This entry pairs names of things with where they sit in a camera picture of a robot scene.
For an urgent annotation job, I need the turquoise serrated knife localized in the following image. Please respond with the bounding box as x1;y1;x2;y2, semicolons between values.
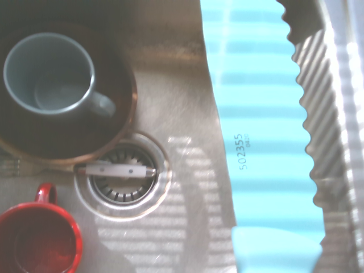
199;0;328;273

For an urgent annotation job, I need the stainless steel double sink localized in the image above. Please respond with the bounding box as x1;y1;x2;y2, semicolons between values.
0;0;364;273

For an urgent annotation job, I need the metal drain strainer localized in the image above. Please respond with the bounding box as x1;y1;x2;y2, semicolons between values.
73;131;173;221

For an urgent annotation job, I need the brown wooden bowl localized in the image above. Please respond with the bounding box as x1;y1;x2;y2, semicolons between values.
0;22;139;167

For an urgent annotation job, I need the gray ceramic mug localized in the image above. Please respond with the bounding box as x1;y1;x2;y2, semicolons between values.
2;32;117;121

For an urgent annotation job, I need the red ceramic mug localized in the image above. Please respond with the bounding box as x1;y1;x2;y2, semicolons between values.
0;182;84;273

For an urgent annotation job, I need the white-handled fork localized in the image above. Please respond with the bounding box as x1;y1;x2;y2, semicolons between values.
0;158;157;180

